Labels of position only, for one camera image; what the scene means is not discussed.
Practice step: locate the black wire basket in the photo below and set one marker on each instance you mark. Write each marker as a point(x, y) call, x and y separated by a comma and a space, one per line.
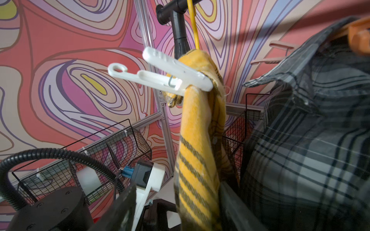
point(116, 146)
point(239, 127)

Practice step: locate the white plastic clothespin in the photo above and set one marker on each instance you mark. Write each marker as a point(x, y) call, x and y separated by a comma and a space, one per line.
point(178, 77)

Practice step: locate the black clothes rack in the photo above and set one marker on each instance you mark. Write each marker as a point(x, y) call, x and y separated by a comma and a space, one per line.
point(174, 12)

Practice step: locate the grey plaid long-sleeve shirt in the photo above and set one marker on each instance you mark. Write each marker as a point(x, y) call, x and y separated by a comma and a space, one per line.
point(308, 160)

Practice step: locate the yellow plaid long-sleeve shirt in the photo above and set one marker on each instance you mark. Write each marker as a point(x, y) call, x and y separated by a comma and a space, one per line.
point(201, 162)

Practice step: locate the rear black wire basket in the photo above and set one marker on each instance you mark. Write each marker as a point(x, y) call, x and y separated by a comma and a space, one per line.
point(239, 127)

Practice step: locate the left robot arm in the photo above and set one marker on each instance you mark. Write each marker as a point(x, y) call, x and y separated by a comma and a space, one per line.
point(63, 210)

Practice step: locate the orange hanger with grey shirt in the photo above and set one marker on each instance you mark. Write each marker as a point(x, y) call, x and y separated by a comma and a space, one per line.
point(358, 35)

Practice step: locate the yellow plastic hanger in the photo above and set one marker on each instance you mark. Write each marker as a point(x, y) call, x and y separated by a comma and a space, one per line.
point(192, 15)

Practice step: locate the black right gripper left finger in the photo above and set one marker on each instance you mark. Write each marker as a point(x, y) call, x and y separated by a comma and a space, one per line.
point(120, 215)

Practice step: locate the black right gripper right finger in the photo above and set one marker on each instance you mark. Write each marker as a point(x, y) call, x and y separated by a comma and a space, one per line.
point(235, 216)

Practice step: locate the grey tape roll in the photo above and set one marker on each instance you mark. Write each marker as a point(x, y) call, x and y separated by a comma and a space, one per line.
point(88, 180)

